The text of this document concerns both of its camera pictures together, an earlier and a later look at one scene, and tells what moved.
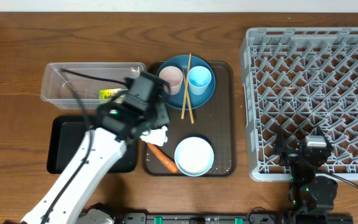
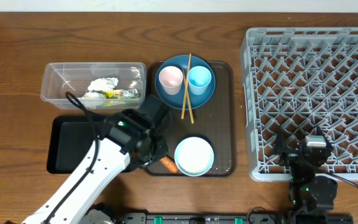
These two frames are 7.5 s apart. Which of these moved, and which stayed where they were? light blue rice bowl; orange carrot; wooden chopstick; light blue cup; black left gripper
Moved: black left gripper
Stayed: light blue cup; light blue rice bowl; orange carrot; wooden chopstick
